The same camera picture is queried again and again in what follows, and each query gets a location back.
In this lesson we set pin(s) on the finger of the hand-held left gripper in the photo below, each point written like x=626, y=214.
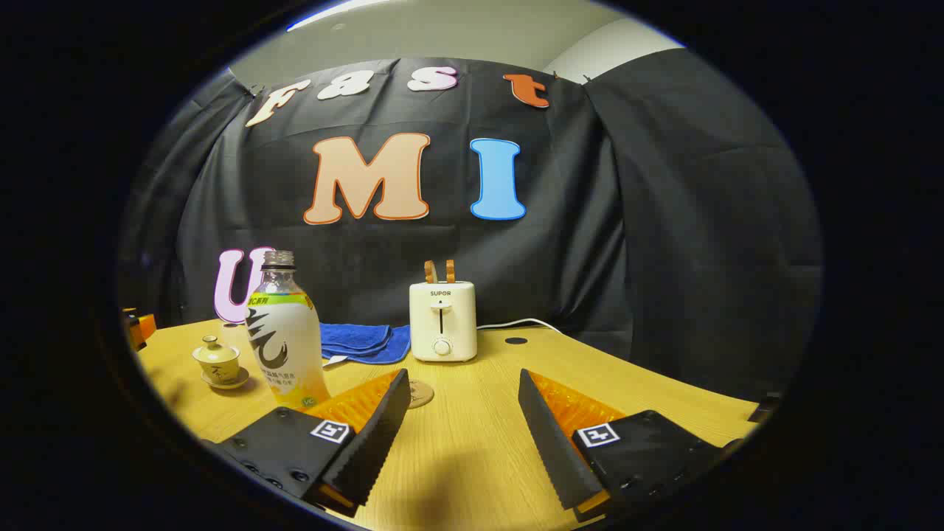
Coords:
x=141, y=327

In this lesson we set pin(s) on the yellow ceramic saucer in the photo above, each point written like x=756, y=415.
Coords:
x=234, y=383

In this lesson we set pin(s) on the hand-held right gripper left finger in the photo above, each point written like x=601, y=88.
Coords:
x=372, y=446

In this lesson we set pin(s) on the folded blue towel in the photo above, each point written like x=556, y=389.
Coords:
x=361, y=341

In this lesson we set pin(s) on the yellow ceramic teacup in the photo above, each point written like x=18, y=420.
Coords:
x=217, y=371

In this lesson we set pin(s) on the white toaster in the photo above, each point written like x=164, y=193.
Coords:
x=442, y=321

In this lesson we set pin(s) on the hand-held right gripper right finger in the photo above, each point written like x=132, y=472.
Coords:
x=553, y=450

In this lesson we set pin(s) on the black backdrop cloth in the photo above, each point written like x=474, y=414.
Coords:
x=664, y=221

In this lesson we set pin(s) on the clear water bottle white label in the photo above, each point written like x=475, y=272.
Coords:
x=284, y=332

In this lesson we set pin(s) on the bread slice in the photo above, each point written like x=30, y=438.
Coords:
x=450, y=271
x=431, y=273

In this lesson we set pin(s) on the round wooden coaster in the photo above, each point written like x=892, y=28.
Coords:
x=422, y=394

